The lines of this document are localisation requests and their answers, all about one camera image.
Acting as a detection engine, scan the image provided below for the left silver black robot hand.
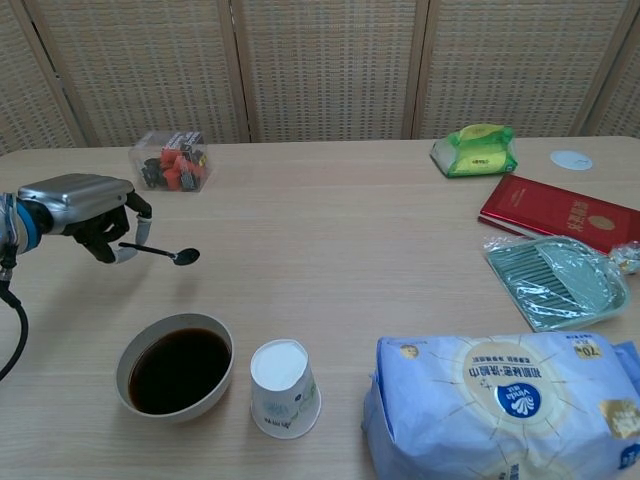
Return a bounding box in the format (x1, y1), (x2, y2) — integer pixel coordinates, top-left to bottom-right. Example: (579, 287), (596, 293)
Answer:
(17, 173), (154, 265)

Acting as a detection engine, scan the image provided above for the black plastic spoon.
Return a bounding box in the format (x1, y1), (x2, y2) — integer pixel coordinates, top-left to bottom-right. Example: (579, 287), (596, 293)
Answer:
(118, 241), (201, 267)

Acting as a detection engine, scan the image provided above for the bowl of dark liquid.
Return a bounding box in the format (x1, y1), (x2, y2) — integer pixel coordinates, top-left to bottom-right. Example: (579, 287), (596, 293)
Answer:
(115, 313), (235, 426)

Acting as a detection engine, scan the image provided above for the clear box of binder clips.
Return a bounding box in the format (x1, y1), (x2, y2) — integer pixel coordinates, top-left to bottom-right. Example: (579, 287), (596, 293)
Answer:
(128, 130), (216, 194)

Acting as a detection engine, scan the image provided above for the white paper cup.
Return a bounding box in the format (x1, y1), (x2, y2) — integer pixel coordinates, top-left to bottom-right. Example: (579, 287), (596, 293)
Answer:
(249, 339), (323, 440)

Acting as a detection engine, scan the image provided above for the woven rattan folding screen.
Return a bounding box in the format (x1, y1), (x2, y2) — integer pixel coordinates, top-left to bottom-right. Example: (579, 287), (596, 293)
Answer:
(0, 0), (640, 156)

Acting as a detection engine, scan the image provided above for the green tissue pack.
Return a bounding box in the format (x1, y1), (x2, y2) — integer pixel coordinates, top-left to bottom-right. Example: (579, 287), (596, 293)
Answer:
(430, 124), (519, 180)

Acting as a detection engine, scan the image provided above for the red hardcover book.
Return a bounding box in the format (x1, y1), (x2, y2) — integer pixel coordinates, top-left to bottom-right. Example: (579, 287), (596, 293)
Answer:
(478, 173), (640, 255)

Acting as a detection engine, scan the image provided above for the blue tissue paper pack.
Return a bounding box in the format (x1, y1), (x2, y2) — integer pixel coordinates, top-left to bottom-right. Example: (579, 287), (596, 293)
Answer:
(361, 332), (640, 480)

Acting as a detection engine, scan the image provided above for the green dustpan in plastic wrap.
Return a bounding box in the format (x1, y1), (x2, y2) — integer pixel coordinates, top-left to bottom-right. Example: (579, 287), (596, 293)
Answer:
(482, 235), (640, 334)

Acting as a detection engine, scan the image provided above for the white round table disc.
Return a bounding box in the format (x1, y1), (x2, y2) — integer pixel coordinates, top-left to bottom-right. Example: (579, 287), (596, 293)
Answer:
(550, 149), (593, 171)

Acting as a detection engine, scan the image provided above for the black robot hand cable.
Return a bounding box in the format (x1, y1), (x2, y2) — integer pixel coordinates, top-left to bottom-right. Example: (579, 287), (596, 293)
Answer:
(0, 269), (29, 382)

